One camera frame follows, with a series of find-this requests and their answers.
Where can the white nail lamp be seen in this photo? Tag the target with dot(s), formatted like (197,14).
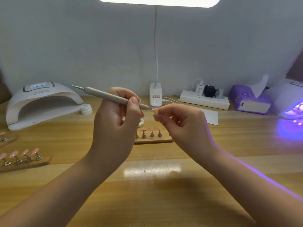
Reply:
(286,99)
(40,99)

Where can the small closed white jar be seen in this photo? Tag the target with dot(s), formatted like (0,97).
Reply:
(86,110)

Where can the brown cardboard box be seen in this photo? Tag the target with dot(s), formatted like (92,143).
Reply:
(4,92)

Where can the grey dotting pen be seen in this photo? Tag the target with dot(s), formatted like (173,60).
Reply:
(102,94)

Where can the wooden stands with pink nails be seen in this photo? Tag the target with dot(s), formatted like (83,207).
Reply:
(23,158)

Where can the purple tissue box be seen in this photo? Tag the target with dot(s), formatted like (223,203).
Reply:
(241,100)

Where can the white power strip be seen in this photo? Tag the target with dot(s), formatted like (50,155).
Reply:
(204,100)

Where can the white jar lid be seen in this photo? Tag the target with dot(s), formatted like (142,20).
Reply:
(141,123)

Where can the person's right forearm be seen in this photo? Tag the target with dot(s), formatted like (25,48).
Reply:
(260,191)

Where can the black plug adapter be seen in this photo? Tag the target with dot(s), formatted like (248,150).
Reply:
(209,91)

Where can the grey plug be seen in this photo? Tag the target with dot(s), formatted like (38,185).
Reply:
(220,94)

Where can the white charger plug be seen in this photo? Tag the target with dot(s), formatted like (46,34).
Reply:
(200,89)

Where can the white desk lamp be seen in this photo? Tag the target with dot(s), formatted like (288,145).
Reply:
(156,94)

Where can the person's left hand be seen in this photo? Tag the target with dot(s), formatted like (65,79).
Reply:
(113,134)

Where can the white tissue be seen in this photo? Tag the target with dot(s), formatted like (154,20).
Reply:
(259,86)

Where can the wooden nail holder strip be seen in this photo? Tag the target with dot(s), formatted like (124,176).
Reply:
(151,140)

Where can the person's left forearm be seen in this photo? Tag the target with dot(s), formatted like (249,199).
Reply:
(42,198)

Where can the white paper sheet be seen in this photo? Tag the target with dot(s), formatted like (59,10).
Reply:
(210,116)

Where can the brown wooden board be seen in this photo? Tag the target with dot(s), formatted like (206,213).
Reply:
(296,68)

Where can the person's right hand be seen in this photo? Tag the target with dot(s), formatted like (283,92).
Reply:
(189,132)

